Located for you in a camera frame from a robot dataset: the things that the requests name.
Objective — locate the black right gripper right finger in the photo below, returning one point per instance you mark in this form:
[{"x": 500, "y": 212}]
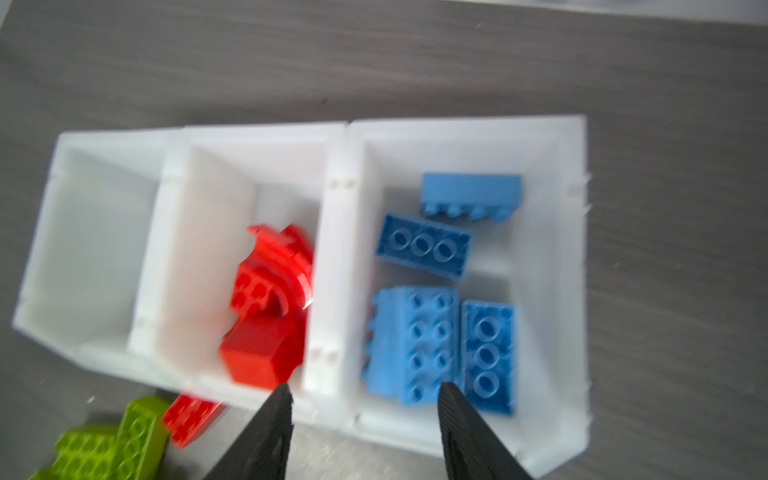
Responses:
[{"x": 472, "y": 451}]

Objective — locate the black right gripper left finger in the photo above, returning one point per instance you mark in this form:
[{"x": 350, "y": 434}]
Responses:
[{"x": 262, "y": 449}]

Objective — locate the long red lego brick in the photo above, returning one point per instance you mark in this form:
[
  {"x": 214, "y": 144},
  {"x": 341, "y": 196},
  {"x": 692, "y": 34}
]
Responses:
[{"x": 189, "y": 417}]

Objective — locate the red square lego brick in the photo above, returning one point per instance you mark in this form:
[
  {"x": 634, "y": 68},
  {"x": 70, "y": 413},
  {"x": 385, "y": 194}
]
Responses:
[{"x": 264, "y": 351}]

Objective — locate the green long lego brick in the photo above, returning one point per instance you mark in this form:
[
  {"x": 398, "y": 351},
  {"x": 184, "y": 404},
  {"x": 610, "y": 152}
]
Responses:
[{"x": 141, "y": 439}]

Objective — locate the blue lego brick long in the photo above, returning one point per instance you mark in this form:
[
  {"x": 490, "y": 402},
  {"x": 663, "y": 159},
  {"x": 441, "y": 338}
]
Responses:
[{"x": 488, "y": 356}]

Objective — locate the red D-shaped lego piece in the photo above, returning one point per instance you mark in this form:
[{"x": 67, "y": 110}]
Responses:
[{"x": 276, "y": 277}]

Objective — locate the blue lego brick underside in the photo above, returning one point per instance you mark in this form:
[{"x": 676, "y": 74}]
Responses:
[{"x": 428, "y": 246}]

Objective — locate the blue lego brick studs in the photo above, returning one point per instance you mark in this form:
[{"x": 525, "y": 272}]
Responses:
[{"x": 475, "y": 196}]

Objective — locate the large green lego plate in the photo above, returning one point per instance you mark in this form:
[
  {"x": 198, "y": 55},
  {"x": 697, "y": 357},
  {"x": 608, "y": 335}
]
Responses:
[{"x": 86, "y": 452}]

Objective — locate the white right storage bin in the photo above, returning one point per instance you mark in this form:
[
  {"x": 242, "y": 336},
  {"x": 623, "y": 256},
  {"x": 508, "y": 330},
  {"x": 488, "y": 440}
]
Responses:
[{"x": 535, "y": 261}]

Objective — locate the white storage bin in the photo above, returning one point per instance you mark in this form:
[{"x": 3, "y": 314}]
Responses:
[
  {"x": 217, "y": 182},
  {"x": 82, "y": 277},
  {"x": 535, "y": 261}
]

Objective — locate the white left storage bin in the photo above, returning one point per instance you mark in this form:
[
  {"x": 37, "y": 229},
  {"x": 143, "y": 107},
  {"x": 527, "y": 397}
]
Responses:
[{"x": 82, "y": 277}]

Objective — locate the white middle storage bin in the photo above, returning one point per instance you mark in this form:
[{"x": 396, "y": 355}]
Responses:
[{"x": 217, "y": 182}]

